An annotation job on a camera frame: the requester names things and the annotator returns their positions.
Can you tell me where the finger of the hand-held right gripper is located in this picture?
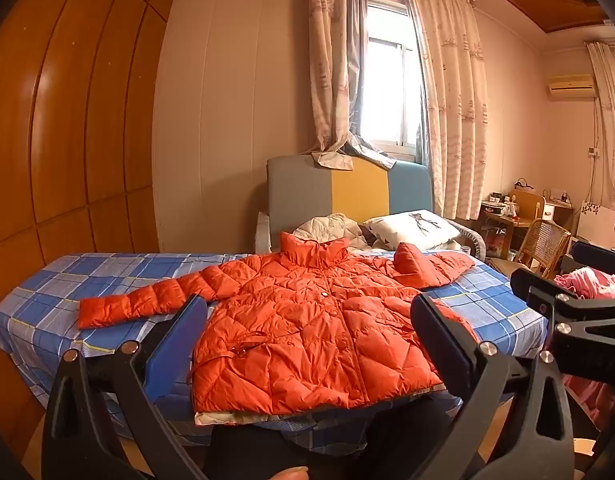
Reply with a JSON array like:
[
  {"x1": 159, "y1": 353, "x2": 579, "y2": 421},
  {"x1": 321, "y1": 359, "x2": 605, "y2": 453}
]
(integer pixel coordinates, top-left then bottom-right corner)
[
  {"x1": 570, "y1": 240, "x2": 615, "y2": 286},
  {"x1": 510, "y1": 267, "x2": 615, "y2": 386}
]

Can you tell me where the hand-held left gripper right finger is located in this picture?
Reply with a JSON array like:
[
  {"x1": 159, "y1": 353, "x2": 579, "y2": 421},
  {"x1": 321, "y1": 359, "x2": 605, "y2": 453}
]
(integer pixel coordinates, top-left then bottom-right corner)
[{"x1": 411, "y1": 292, "x2": 575, "y2": 480}]

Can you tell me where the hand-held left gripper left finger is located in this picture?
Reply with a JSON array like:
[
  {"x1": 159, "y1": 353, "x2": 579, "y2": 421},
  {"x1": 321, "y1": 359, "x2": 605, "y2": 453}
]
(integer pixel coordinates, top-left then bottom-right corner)
[{"x1": 41, "y1": 294, "x2": 209, "y2": 480}]

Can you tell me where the orange puffer jacket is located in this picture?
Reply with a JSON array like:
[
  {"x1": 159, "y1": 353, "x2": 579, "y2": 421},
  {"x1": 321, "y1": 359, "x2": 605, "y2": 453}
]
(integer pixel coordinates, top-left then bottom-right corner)
[{"x1": 77, "y1": 232, "x2": 481, "y2": 416}]

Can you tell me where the pink cloth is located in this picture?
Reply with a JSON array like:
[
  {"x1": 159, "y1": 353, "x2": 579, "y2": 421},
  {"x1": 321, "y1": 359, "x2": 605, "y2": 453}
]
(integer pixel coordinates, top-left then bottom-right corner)
[{"x1": 552, "y1": 266, "x2": 615, "y2": 431}]

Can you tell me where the white leaf-print panel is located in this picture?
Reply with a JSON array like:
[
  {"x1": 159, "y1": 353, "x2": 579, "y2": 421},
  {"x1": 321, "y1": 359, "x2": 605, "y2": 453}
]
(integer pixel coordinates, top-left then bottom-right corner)
[{"x1": 577, "y1": 200, "x2": 615, "y2": 248}]

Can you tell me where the rattan chair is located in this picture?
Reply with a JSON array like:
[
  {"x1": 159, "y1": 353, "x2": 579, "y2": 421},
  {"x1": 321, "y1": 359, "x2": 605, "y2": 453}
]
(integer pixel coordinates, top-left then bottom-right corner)
[{"x1": 507, "y1": 219, "x2": 572, "y2": 281}]

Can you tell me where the white side cabinet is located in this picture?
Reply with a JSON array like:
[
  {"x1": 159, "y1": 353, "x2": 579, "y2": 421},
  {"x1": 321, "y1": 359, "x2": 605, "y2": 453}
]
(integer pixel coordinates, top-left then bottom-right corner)
[{"x1": 542, "y1": 190, "x2": 575, "y2": 231}]

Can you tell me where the cluttered wooden desk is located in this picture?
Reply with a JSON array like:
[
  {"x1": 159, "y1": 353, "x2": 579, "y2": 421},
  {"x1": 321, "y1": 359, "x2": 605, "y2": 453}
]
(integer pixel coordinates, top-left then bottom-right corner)
[{"x1": 480, "y1": 189, "x2": 548, "y2": 261}]

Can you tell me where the grey fuzzy cushion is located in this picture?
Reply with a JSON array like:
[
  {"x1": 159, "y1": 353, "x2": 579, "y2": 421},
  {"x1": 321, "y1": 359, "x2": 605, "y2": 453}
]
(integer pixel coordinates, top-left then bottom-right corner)
[{"x1": 440, "y1": 219, "x2": 487, "y2": 261}]

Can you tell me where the white printed pillow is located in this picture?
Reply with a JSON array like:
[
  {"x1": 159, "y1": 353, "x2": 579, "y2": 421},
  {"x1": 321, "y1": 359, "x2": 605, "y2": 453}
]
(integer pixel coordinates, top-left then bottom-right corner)
[{"x1": 362, "y1": 209, "x2": 463, "y2": 252}]

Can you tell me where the bed with blue plaid sheet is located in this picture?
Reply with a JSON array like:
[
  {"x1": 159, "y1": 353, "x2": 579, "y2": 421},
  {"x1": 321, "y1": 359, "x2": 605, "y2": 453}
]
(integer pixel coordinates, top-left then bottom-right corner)
[{"x1": 0, "y1": 252, "x2": 551, "y2": 456}]

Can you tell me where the beige printed curtain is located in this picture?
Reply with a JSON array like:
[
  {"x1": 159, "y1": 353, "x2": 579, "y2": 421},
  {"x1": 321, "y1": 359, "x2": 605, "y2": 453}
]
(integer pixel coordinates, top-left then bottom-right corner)
[
  {"x1": 585, "y1": 41, "x2": 615, "y2": 211},
  {"x1": 402, "y1": 0, "x2": 489, "y2": 221}
]

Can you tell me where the white quilted blanket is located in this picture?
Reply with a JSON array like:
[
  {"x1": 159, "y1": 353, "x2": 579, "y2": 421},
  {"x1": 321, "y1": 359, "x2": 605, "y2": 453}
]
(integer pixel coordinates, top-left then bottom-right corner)
[{"x1": 292, "y1": 212, "x2": 371, "y2": 251}]

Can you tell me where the grey yellow blue headboard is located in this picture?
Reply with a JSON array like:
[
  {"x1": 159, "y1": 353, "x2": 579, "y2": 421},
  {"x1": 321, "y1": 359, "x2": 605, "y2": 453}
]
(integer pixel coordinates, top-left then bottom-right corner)
[{"x1": 266, "y1": 155, "x2": 434, "y2": 253}]

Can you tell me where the white air conditioner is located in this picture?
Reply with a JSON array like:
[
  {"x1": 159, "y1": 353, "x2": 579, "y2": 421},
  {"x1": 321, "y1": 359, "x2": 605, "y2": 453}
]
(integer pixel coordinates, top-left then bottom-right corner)
[{"x1": 546, "y1": 75, "x2": 599, "y2": 100}]

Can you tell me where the wooden wardrobe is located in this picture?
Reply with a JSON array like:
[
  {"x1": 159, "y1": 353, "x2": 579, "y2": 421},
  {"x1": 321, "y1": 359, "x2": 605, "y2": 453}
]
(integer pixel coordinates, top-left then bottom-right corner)
[{"x1": 0, "y1": 0, "x2": 180, "y2": 441}]

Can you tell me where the window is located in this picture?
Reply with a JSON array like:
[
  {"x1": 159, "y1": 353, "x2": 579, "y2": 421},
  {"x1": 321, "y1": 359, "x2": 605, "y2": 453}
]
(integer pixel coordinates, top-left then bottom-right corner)
[{"x1": 360, "y1": 0, "x2": 428, "y2": 163}]

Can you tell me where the beige crumpled cloth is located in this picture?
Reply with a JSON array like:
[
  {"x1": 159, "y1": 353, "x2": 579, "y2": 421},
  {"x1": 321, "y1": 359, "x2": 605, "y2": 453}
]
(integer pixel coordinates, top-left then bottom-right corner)
[{"x1": 307, "y1": 0, "x2": 398, "y2": 171}]

